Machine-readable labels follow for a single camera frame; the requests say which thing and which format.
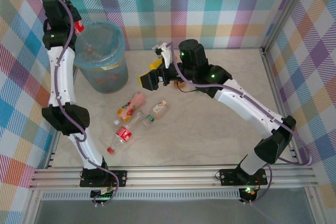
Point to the tea bottle white label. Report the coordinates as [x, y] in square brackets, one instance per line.
[158, 108]

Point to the pink fruit print bottle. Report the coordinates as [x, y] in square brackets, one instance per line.
[131, 106]

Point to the translucent blue plastic bin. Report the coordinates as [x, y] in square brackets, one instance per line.
[113, 82]

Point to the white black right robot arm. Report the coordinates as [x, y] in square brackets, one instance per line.
[244, 100]

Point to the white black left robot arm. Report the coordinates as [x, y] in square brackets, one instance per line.
[63, 77]

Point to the checkered cloth backdrop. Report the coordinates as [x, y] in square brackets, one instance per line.
[183, 11]
[315, 77]
[21, 64]

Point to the left controller board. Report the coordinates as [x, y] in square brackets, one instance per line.
[103, 195]

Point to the controller board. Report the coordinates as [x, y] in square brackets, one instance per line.
[103, 195]
[249, 192]

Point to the right controller board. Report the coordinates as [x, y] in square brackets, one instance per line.
[249, 192]

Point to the aluminium side rail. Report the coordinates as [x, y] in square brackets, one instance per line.
[273, 85]

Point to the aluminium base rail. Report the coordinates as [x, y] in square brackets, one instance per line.
[170, 176]

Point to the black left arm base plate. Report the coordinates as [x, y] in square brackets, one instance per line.
[118, 178]

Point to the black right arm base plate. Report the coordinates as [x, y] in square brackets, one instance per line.
[228, 176]

